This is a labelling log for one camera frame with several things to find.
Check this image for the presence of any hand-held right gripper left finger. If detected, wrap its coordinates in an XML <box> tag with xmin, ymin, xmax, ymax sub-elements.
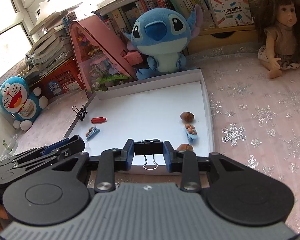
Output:
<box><xmin>49</xmin><ymin>139</ymin><xmax>135</xmax><ymax>193</ymax></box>

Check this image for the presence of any wooden drawer unit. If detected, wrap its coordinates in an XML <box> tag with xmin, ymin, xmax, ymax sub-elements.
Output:
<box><xmin>187</xmin><ymin>25</ymin><xmax>259</xmax><ymax>54</ymax></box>

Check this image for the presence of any blue robot cat plush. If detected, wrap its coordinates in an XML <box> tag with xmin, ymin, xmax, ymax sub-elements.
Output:
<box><xmin>0</xmin><ymin>76</ymin><xmax>49</xmax><ymax>131</ymax></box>

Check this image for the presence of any stack of books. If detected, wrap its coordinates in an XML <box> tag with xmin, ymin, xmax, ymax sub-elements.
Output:
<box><xmin>25</xmin><ymin>2</ymin><xmax>83</xmax><ymax>78</ymax></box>

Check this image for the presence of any red plastic crate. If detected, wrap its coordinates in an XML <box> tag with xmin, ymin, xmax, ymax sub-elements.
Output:
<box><xmin>25</xmin><ymin>59</ymin><xmax>86</xmax><ymax>97</ymax></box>

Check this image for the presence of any small black binder clip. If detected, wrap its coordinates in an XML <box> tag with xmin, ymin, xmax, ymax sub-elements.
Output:
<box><xmin>72</xmin><ymin>104</ymin><xmax>88</xmax><ymax>121</ymax></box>

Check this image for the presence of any white colourful printed box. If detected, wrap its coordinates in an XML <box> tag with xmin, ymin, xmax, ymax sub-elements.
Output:
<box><xmin>207</xmin><ymin>0</ymin><xmax>255</xmax><ymax>28</ymax></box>

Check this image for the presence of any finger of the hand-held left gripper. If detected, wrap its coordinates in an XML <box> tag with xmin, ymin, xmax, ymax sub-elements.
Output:
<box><xmin>0</xmin><ymin>135</ymin><xmax>86</xmax><ymax>186</ymax></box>
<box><xmin>0</xmin><ymin>139</ymin><xmax>72</xmax><ymax>167</ymax></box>

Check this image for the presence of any white cardboard box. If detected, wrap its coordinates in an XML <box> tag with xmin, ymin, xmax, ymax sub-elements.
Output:
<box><xmin>64</xmin><ymin>68</ymin><xmax>215</xmax><ymax>176</ymax></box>

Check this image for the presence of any blue bear hair clip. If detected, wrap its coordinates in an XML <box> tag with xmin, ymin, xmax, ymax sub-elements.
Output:
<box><xmin>183</xmin><ymin>123</ymin><xmax>198</xmax><ymax>143</ymax></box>
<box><xmin>86</xmin><ymin>126</ymin><xmax>101</xmax><ymax>141</ymax></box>

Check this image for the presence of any blue alien plush toy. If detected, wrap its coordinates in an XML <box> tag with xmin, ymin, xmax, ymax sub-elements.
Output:
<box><xmin>122</xmin><ymin>4</ymin><xmax>204</xmax><ymax>81</ymax></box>

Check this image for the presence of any long-haired baby doll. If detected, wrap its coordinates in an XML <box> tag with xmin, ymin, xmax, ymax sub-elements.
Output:
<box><xmin>250</xmin><ymin>0</ymin><xmax>300</xmax><ymax>80</ymax></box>

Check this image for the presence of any pink triangular dollhouse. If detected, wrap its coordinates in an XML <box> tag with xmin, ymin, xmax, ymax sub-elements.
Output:
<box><xmin>69</xmin><ymin>14</ymin><xmax>138</xmax><ymax>99</ymax></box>

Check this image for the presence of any pink snowflake tablecloth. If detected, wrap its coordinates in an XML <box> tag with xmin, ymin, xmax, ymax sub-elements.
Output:
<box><xmin>5</xmin><ymin>42</ymin><xmax>300</xmax><ymax>230</ymax></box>

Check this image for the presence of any large black binder clip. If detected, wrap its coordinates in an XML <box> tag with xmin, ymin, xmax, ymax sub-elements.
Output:
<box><xmin>134</xmin><ymin>139</ymin><xmax>165</xmax><ymax>170</ymax></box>

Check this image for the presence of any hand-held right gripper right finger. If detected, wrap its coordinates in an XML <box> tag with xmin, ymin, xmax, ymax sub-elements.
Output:
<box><xmin>163</xmin><ymin>141</ymin><xmax>243</xmax><ymax>193</ymax></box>

